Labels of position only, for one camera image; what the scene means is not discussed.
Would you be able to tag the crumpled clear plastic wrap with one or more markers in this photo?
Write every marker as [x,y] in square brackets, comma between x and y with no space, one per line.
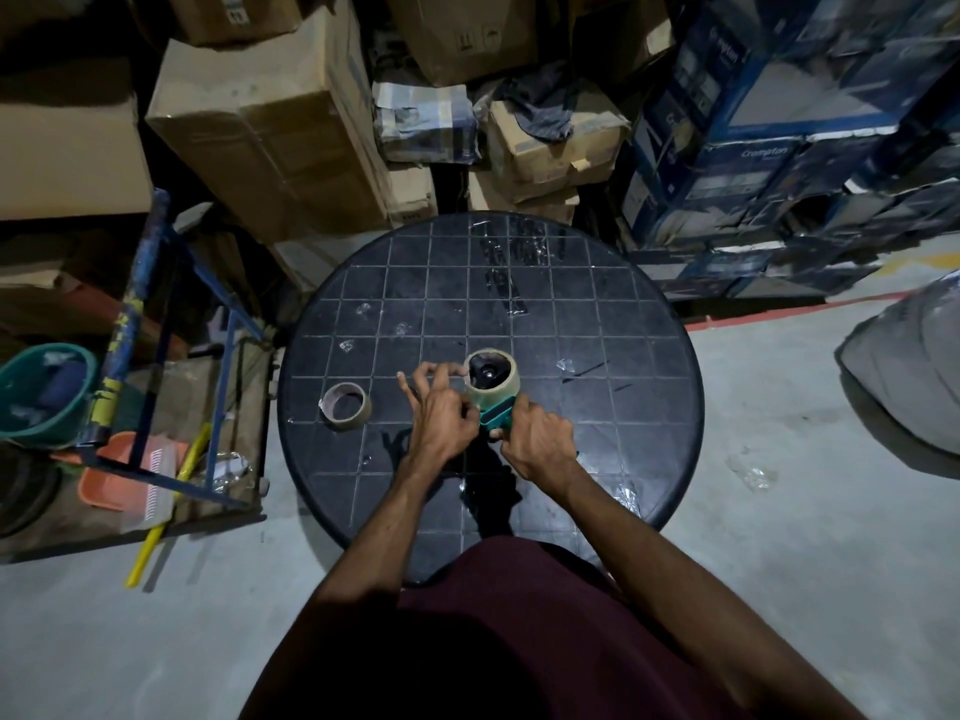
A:
[229,472]

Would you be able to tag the person's left forearm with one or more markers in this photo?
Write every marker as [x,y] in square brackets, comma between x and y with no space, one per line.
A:
[360,562]

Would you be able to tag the dark cloth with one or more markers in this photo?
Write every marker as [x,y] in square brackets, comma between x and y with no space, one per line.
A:
[544,112]

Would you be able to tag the dark blue container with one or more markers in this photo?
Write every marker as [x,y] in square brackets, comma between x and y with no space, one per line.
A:
[61,382]

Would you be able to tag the brown tape roll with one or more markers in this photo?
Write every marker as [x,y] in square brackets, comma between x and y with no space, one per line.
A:
[495,397]

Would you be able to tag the person's right hand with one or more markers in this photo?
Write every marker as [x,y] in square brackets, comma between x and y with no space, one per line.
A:
[540,446]

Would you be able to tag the person's maroon shirt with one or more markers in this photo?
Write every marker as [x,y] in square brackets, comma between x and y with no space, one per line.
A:
[540,637]

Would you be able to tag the grey taped package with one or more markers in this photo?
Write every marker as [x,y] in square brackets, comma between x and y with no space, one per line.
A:
[424,123]

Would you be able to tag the person's right forearm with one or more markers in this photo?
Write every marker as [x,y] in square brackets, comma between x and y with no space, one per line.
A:
[675,592]

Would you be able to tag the black round tub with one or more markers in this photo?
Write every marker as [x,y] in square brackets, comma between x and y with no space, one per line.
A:
[22,494]

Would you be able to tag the cardboard tape roll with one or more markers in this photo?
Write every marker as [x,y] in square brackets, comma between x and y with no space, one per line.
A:
[328,412]

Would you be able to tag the grey sack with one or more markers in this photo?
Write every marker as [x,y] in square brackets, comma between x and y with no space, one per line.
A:
[907,359]

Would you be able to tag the yellow stick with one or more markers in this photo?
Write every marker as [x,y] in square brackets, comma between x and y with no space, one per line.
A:
[142,558]

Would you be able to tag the person's left hand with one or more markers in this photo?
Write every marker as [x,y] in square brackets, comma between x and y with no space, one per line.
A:
[439,427]

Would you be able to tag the pile of brown cardboard boxes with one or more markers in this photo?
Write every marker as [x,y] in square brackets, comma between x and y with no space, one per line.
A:
[262,134]

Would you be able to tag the green plastic bucket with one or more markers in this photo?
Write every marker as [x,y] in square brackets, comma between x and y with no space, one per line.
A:
[11,419]

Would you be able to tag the teal tape dispenser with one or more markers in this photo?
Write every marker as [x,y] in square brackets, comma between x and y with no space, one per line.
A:
[495,419]

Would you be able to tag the blue metal trolley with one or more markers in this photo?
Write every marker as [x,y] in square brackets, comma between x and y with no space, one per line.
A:
[131,307]

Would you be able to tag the crumpled plastic scrap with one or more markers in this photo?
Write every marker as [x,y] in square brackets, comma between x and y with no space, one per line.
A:
[752,476]

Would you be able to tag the orange plastic dustpan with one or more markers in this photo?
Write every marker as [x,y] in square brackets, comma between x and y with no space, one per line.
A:
[105,483]

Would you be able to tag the stack of blue printed boxes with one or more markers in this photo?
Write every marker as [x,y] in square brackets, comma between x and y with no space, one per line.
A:
[780,112]

